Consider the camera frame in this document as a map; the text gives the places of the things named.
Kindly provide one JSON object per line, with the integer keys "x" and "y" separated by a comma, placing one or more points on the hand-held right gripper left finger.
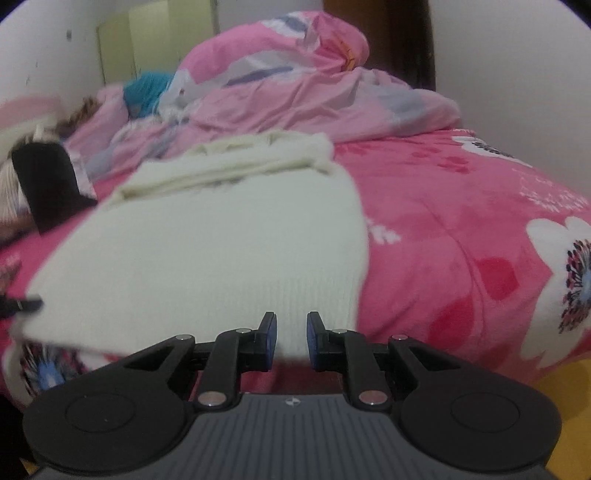
{"x": 271, "y": 341}

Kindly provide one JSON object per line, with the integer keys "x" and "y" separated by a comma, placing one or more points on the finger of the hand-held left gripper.
{"x": 23, "y": 305}

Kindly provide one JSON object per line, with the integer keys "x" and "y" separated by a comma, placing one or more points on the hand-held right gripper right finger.
{"x": 310, "y": 341}

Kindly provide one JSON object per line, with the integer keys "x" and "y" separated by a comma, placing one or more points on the white sweater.
{"x": 207, "y": 254}

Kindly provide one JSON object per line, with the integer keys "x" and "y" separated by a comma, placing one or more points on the pink white checked garment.
{"x": 9, "y": 189}

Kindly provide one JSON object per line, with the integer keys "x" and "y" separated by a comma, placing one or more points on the black folded garment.
{"x": 51, "y": 184}

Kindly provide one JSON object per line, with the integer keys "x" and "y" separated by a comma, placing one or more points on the pink white headboard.
{"x": 23, "y": 120}

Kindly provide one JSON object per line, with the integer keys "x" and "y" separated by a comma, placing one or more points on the pink floral bed sheet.
{"x": 461, "y": 230}

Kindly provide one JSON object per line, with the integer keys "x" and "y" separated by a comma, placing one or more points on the teal cloth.
{"x": 145, "y": 94}

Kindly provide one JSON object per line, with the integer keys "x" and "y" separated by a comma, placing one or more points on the pink patterned duvet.
{"x": 300, "y": 83}

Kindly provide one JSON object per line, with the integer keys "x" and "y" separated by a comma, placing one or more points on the pale green wardrobe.
{"x": 152, "y": 37}

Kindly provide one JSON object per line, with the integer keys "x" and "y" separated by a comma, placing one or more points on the wooden door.
{"x": 401, "y": 41}

